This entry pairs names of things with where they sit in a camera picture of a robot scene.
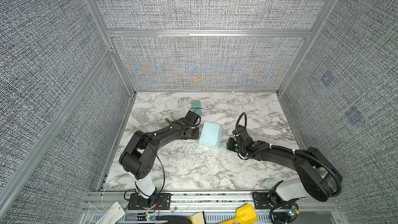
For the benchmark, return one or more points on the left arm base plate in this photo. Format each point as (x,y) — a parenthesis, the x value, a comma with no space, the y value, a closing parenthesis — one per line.
(157,202)

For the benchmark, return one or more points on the light blue paper box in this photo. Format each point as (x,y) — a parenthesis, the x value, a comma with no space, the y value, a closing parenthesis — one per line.
(211,135)

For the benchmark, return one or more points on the aluminium front rail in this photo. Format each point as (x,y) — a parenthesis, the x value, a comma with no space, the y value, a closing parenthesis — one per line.
(209,201)

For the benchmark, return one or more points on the yellow plastic scoop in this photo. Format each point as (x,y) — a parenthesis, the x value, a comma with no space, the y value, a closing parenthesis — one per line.
(244,215)

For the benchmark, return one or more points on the white cloth strip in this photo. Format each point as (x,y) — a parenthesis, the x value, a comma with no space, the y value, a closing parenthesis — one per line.
(112,215)

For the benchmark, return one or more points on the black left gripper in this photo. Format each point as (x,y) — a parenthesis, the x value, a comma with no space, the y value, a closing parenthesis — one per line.
(196,135)

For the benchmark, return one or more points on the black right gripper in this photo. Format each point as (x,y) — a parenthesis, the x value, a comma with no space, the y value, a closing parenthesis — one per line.
(228,144)

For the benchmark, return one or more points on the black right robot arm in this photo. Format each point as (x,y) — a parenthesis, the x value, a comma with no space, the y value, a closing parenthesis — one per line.
(317,177)

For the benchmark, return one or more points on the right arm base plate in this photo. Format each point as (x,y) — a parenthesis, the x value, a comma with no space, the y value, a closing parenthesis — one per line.
(269,199)

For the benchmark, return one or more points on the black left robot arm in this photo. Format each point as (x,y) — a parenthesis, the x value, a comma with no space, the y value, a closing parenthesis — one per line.
(139,155)

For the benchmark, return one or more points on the clear plastic cup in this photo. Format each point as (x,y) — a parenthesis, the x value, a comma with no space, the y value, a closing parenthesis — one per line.
(140,115)

